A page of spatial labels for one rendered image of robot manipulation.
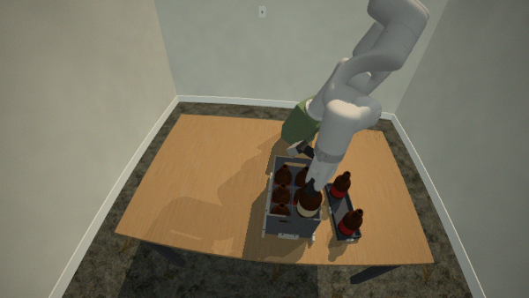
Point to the dark grey crate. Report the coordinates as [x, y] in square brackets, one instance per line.
[304, 227]

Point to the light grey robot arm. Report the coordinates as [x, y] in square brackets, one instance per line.
[403, 23]

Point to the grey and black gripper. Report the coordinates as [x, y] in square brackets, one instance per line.
[319, 175]

